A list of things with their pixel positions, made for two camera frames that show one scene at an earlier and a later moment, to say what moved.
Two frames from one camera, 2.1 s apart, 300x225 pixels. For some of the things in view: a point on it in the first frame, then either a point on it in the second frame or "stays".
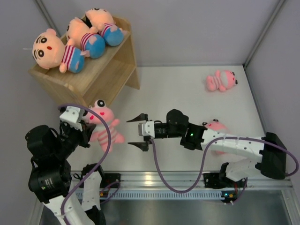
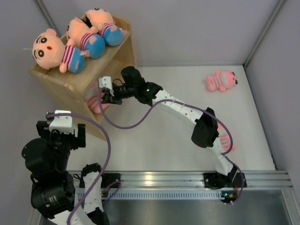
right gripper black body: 149,143 -> 119,93
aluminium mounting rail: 184,179 stays
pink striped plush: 101,134 -> 93,99
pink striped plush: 222,80 stays
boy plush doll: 49,51 stays
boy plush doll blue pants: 86,38 stays
